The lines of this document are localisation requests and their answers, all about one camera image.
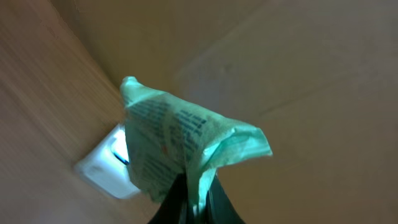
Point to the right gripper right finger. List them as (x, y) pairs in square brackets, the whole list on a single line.
[(219, 209)]

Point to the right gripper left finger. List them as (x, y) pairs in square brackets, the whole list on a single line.
[(173, 209)]

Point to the teal snack packet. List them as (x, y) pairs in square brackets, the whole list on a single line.
[(167, 136)]

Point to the white barcode scanner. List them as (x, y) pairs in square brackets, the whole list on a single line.
[(105, 167)]

